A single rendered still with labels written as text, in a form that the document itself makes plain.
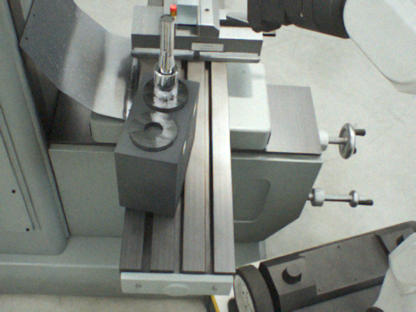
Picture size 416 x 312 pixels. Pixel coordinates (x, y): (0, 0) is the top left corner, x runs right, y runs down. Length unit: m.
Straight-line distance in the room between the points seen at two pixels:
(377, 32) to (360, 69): 2.42
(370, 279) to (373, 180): 1.03
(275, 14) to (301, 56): 2.26
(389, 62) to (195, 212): 0.65
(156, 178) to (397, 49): 0.57
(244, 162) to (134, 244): 0.54
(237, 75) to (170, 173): 0.64
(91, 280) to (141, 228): 0.84
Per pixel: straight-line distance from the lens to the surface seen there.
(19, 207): 1.65
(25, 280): 1.93
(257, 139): 1.42
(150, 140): 0.94
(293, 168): 1.52
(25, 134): 1.39
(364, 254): 1.52
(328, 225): 2.25
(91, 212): 1.74
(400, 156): 2.60
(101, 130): 1.41
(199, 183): 1.13
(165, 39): 0.93
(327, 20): 0.59
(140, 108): 1.01
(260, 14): 0.68
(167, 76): 0.96
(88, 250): 1.87
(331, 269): 1.46
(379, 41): 0.54
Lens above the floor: 1.85
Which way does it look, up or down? 52 degrees down
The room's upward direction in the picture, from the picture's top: 8 degrees clockwise
